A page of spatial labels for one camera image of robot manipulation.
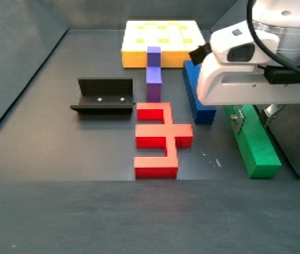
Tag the purple stepped block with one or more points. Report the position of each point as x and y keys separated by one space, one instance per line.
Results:
x=153 y=75

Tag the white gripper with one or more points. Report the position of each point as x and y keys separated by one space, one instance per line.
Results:
x=232 y=80

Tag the black angle bracket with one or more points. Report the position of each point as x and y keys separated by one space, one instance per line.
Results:
x=105 y=96

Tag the blue long block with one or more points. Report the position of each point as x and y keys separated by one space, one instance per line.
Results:
x=204 y=114

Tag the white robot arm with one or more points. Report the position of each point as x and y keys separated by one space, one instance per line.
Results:
x=273 y=25

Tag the yellow board with holes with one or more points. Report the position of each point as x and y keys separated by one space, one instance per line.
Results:
x=177 y=37

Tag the red branched block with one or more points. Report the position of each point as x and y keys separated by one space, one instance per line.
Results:
x=162 y=134

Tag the green long block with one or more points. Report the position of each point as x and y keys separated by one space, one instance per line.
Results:
x=257 y=152

